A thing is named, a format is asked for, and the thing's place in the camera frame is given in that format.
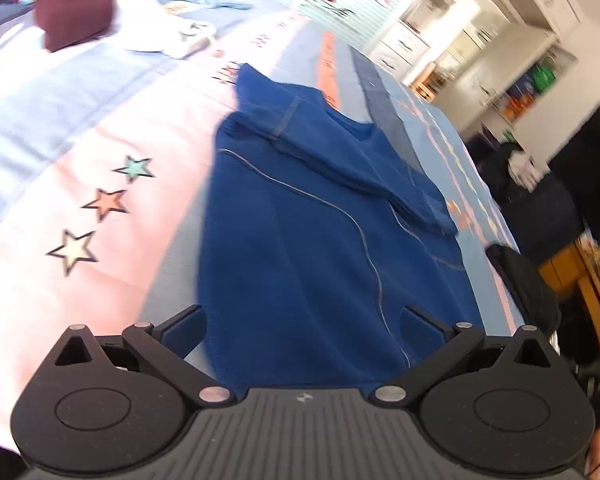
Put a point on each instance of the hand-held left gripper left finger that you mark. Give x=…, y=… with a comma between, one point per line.
x=185, y=330

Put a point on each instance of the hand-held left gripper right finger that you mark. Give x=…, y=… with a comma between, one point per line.
x=420, y=329

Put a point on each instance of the blue knit sweater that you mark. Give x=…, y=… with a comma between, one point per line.
x=305, y=260

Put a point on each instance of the black garment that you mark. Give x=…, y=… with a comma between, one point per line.
x=525, y=285

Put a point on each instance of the wooden desk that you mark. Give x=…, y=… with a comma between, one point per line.
x=560, y=270

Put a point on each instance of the white crumpled garment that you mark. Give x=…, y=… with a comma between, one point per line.
x=525, y=170

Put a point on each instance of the striped star bedspread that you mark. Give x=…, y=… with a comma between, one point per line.
x=80, y=135

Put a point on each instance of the orange boxes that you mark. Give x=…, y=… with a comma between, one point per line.
x=517, y=106

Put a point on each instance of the white door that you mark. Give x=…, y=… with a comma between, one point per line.
x=485, y=80

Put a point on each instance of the green bag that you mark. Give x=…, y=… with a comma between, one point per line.
x=542, y=77

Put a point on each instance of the white cloth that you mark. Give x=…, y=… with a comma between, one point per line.
x=145, y=20

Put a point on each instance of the maroon cloth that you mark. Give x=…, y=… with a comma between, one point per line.
x=75, y=5

